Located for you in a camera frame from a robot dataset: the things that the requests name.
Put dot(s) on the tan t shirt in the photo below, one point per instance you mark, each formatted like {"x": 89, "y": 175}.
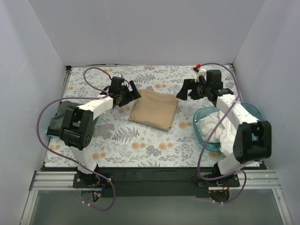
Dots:
{"x": 154, "y": 109}

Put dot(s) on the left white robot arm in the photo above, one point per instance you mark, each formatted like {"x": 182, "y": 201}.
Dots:
{"x": 78, "y": 124}

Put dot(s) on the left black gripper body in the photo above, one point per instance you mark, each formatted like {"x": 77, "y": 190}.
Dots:
{"x": 129, "y": 94}

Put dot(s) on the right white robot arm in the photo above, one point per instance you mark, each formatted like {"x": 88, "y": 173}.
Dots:
{"x": 253, "y": 138}

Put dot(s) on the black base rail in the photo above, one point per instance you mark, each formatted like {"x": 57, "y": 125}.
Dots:
{"x": 152, "y": 181}

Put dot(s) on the white t shirt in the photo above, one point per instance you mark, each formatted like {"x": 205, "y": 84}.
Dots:
{"x": 224, "y": 134}

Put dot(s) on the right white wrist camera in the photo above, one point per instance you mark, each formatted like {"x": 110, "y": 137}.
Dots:
{"x": 201, "y": 72}

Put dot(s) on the dark grey folded t shirt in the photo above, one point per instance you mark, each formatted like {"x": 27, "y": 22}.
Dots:
{"x": 56, "y": 121}

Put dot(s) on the floral table cloth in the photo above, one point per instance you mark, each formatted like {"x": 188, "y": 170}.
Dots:
{"x": 119, "y": 142}

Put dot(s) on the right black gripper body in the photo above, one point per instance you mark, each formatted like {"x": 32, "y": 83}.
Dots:
{"x": 191, "y": 89}

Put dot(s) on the teal folded t shirt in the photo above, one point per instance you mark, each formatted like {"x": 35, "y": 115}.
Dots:
{"x": 52, "y": 132}

